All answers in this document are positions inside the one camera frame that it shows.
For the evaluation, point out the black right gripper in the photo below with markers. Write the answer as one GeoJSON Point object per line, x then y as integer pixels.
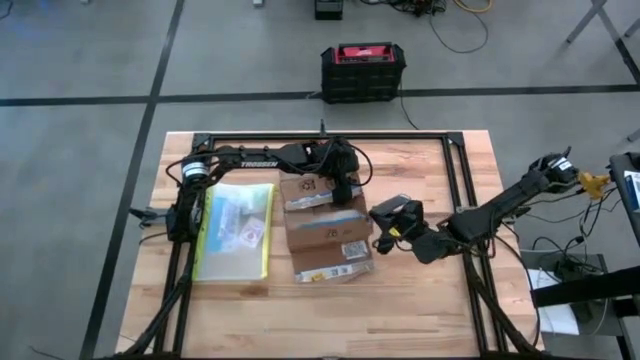
{"type": "Point", "coordinates": [400, 220]}

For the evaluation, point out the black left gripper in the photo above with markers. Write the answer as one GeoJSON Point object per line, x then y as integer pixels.
{"type": "Point", "coordinates": [320, 157]}

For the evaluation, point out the brown cardboard shipping box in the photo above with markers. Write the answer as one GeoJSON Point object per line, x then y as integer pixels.
{"type": "Point", "coordinates": [325, 235]}

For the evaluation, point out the clear pouch with yellow edge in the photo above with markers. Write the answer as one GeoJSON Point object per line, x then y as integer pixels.
{"type": "Point", "coordinates": [235, 260]}

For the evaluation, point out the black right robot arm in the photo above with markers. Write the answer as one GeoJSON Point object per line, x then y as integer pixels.
{"type": "Point", "coordinates": [500, 205]}

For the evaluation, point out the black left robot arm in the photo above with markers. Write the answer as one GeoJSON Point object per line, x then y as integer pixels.
{"type": "Point", "coordinates": [240, 162]}

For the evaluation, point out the small pink box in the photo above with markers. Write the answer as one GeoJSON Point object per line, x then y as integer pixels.
{"type": "Point", "coordinates": [251, 232]}

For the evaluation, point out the red black tool box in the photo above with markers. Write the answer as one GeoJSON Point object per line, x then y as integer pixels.
{"type": "Point", "coordinates": [362, 75]}

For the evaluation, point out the teal product box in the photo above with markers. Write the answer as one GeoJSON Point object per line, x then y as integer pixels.
{"type": "Point", "coordinates": [216, 235]}

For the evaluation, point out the grey side cart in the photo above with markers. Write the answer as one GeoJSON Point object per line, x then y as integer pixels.
{"type": "Point", "coordinates": [545, 260]}

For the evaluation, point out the black floor device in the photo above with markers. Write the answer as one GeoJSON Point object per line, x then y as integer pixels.
{"type": "Point", "coordinates": [328, 9]}

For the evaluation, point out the white paper sheet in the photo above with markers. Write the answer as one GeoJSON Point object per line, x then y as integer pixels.
{"type": "Point", "coordinates": [560, 317]}

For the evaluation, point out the black beam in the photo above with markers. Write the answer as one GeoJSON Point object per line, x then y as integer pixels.
{"type": "Point", "coordinates": [585, 289]}

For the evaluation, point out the black side table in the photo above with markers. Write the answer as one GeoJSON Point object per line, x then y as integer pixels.
{"type": "Point", "coordinates": [625, 162]}

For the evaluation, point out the blue white box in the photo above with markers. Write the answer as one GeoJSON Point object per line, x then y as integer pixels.
{"type": "Point", "coordinates": [632, 190]}

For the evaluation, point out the grey table legs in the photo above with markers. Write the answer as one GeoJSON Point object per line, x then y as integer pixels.
{"type": "Point", "coordinates": [612, 30]}

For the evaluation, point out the black camera post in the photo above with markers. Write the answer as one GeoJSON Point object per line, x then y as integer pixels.
{"type": "Point", "coordinates": [323, 127]}

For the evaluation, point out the black table frame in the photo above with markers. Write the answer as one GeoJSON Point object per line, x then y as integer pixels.
{"type": "Point", "coordinates": [240, 135]}

